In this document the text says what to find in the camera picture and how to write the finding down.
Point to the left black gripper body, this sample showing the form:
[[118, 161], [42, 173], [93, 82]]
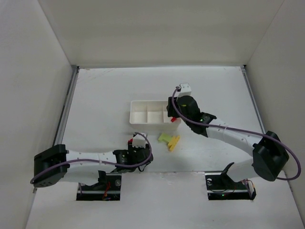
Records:
[[145, 155]]

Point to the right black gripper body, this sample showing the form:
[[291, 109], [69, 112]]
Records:
[[170, 110]]

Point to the green lego brick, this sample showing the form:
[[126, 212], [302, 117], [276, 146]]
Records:
[[166, 138]]

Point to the yellow lego piece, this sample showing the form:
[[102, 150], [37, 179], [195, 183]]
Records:
[[173, 142]]

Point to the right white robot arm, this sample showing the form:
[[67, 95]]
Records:
[[267, 154]]

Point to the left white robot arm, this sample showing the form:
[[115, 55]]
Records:
[[58, 164]]

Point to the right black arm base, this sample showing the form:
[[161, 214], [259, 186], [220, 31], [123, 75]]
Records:
[[221, 187]]

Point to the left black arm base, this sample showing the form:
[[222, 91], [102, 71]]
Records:
[[107, 188]]

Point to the white three-compartment container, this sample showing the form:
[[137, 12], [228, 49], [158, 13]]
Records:
[[151, 115]]

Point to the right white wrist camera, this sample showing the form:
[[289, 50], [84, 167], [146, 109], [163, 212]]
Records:
[[184, 89]]

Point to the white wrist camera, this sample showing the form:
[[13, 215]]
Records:
[[184, 89], [138, 140]]

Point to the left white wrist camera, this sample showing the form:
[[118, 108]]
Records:
[[138, 140]]

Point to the right aluminium rail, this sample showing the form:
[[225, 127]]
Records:
[[257, 113]]

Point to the aluminium rail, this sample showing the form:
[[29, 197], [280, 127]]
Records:
[[257, 113], [59, 134]]

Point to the left aluminium rail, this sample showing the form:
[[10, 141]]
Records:
[[59, 134]]

